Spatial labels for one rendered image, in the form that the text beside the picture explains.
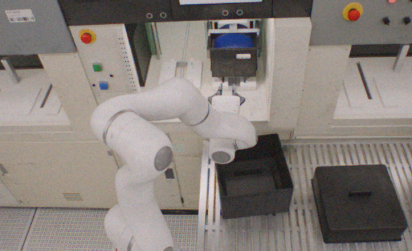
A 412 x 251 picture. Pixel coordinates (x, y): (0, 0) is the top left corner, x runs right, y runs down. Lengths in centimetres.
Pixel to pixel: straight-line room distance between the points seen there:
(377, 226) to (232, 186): 58
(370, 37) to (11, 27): 133
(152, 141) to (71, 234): 185
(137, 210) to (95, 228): 158
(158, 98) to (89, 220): 180
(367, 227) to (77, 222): 177
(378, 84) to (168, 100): 132
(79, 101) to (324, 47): 105
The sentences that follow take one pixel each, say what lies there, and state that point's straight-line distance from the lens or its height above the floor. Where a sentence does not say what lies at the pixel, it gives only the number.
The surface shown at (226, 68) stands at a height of 100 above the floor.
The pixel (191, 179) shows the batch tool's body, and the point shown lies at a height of 40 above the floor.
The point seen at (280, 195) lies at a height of 89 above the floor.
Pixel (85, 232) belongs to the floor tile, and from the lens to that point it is 260.
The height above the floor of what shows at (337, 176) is 86.
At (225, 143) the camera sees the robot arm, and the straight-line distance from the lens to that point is 123.
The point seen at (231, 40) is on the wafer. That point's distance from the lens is 186.
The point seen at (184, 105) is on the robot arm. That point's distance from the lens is 93.
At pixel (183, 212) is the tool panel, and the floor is 4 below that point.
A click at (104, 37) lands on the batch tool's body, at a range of 155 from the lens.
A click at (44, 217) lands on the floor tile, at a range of 277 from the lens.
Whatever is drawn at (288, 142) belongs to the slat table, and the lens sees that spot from 185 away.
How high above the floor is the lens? 218
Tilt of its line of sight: 47 degrees down
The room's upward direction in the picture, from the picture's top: 6 degrees counter-clockwise
